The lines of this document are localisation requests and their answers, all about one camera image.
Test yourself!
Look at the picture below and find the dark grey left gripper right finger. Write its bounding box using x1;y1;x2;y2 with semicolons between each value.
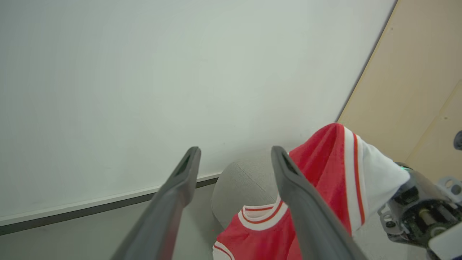
271;146;367;260

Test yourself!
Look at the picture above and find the right gripper grey metal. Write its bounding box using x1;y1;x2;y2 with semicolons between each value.
377;162;462;250

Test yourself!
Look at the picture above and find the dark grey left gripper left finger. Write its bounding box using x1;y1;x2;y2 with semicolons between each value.
110;146;201;260

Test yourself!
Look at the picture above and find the red white sports jersey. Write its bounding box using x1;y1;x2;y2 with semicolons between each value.
212;123;411;260

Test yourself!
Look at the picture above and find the white and grey baseboard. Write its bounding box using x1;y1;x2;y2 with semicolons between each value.
0;173;222;236

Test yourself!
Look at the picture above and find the beige wooden door panel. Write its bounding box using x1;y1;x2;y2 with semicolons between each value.
337;0;462;183

